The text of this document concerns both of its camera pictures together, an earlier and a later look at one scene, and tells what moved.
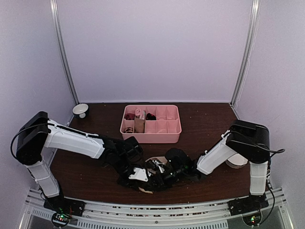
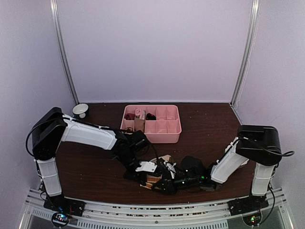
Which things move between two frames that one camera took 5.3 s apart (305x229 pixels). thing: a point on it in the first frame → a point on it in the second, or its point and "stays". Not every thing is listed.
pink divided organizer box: x=152 y=123 stays
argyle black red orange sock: x=149 y=116 stays
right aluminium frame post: x=240 y=82 stays
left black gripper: x=132 y=183 → x=140 y=176
